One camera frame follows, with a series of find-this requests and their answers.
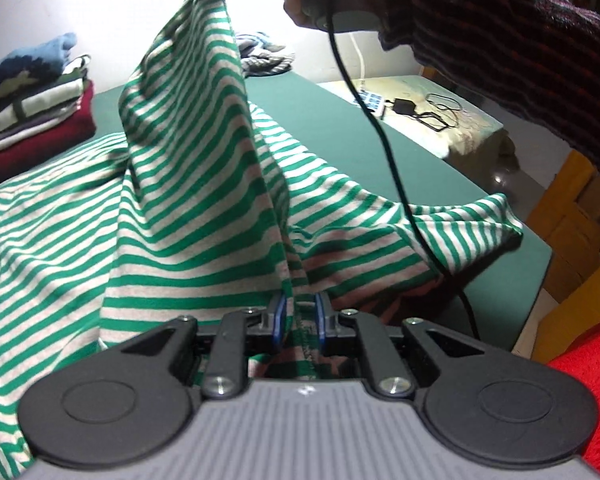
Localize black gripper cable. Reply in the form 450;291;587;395
325;0;482;341

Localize white power strip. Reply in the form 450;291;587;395
352;87;387;119

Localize red fleece cloth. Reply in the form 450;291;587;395
545;312;600;480

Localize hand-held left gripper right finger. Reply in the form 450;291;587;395
314;291;483;400

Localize green white folded shirt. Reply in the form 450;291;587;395
0;55;92;132

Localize dark red folded sweater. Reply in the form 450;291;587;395
0;80;97;198

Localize white power cable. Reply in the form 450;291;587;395
352;35;369;91

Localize cardboard boxes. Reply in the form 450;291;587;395
526;150;600;363

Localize crumpled grey plaid garment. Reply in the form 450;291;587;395
235;31;297;79

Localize blue patterned folded sweater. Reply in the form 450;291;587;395
0;32;78;109

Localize white folded garment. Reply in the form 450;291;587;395
0;105;82;155

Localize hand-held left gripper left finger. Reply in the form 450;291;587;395
122;293;287;399

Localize person's right forearm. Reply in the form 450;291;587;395
377;0;600;176

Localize green white striped shirt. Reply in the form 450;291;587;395
0;0;525;478

